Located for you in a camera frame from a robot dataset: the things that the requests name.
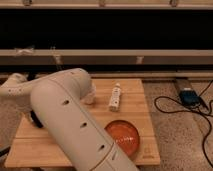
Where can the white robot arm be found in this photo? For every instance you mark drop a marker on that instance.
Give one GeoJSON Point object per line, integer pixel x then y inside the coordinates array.
{"type": "Point", "coordinates": [56, 101]}

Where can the black eraser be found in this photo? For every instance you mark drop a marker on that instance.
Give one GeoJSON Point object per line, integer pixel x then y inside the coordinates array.
{"type": "Point", "coordinates": [36, 120]}

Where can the wooden board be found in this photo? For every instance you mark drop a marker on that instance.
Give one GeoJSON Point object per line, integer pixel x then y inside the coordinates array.
{"type": "Point", "coordinates": [33, 147]}

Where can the white bottle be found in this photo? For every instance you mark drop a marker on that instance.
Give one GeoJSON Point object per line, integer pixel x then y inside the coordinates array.
{"type": "Point", "coordinates": [115, 98]}

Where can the orange plate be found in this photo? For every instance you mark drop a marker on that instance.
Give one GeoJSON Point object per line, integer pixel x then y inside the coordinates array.
{"type": "Point", "coordinates": [125, 134]}

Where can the blue power box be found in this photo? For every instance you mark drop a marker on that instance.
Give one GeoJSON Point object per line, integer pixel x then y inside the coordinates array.
{"type": "Point", "coordinates": [189, 97]}

